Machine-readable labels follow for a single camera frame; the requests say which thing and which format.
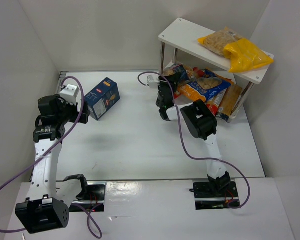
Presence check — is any tricolour fusilli pasta bag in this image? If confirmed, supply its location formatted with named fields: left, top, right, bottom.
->
left=163, top=63, right=194, bottom=83

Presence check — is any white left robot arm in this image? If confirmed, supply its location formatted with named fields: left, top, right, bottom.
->
left=15, top=93, right=90, bottom=234

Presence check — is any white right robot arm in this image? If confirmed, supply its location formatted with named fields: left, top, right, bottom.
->
left=156, top=74, right=231, bottom=196

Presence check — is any orange red pasta bag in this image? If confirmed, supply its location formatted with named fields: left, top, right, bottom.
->
left=174, top=65, right=208, bottom=102

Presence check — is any blue pasta box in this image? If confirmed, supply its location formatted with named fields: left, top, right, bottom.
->
left=84, top=77, right=121, bottom=121

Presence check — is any blue macaroni pasta bag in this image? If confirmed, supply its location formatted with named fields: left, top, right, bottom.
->
left=199, top=69, right=233, bottom=103

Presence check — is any white two-tier shelf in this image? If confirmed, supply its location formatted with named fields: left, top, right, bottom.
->
left=158, top=18, right=274, bottom=121

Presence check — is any clear macaroni pasta bag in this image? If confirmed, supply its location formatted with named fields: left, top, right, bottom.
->
left=197, top=27, right=246, bottom=59

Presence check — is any yellow pasta bag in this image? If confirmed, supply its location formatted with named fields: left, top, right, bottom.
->
left=223, top=38, right=274, bottom=73

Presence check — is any red spaghetti pack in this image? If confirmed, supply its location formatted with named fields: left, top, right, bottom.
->
left=206, top=89, right=227, bottom=116

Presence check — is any brown spaghetti pack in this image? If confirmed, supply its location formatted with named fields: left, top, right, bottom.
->
left=216, top=84, right=243, bottom=123

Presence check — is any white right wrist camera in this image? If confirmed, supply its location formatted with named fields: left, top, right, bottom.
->
left=147, top=74, right=160, bottom=89

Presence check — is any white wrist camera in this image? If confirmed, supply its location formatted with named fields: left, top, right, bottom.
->
left=59, top=84, right=79, bottom=105
left=147, top=74, right=160, bottom=89

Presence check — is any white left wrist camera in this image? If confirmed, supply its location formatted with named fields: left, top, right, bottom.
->
left=59, top=84, right=79, bottom=105

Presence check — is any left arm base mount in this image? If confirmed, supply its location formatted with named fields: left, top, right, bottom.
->
left=69, top=181, right=107, bottom=213

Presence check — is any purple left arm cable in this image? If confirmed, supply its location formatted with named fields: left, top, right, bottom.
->
left=0, top=76, right=103, bottom=240

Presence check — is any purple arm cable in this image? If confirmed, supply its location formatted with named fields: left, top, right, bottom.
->
left=137, top=71, right=251, bottom=210
left=0, top=76, right=103, bottom=240

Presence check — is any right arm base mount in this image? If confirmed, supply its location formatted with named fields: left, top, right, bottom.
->
left=189, top=181, right=240, bottom=211

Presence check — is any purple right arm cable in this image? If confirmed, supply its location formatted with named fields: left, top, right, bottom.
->
left=137, top=71, right=251, bottom=210

